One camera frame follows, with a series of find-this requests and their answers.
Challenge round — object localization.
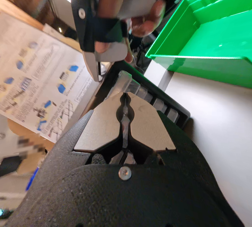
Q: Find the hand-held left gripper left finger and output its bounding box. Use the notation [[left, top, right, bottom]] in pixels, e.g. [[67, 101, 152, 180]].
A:
[[73, 92, 127, 153]]

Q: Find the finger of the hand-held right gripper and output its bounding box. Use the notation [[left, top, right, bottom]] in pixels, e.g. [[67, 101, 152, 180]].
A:
[[83, 51, 100, 82]]

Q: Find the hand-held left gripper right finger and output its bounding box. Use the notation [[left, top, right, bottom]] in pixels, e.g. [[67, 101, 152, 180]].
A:
[[126, 92, 176, 152]]

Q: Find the black drawer organizer cabinet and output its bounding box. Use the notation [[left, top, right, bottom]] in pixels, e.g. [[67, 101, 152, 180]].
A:
[[94, 60, 191, 130]]

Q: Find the clear plastic organizer drawer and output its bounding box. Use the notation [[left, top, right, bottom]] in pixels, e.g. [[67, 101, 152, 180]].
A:
[[107, 70, 141, 100]]

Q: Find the blue object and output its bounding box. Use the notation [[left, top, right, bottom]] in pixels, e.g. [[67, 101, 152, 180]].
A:
[[25, 167, 39, 191]]

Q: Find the dark box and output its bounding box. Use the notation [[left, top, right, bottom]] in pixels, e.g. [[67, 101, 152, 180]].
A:
[[0, 155, 22, 177]]

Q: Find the green plastic bin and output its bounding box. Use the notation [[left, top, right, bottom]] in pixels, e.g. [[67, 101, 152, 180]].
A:
[[145, 0, 252, 89]]

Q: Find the printed wall poster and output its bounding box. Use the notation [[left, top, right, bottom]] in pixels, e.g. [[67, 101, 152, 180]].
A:
[[0, 12, 99, 143]]

